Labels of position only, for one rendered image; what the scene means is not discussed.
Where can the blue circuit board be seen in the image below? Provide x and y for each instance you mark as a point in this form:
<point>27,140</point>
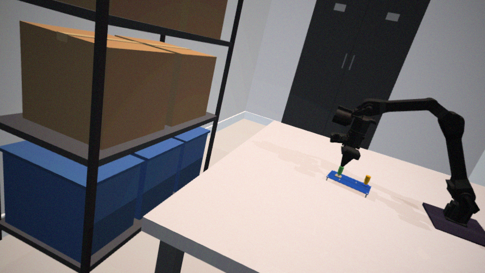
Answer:
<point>350,182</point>

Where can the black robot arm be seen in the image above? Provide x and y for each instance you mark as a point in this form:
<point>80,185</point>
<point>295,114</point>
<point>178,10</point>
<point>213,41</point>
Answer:
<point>463,205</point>

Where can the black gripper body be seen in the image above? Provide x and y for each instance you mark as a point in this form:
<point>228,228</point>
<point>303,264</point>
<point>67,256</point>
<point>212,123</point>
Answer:
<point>353,143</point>

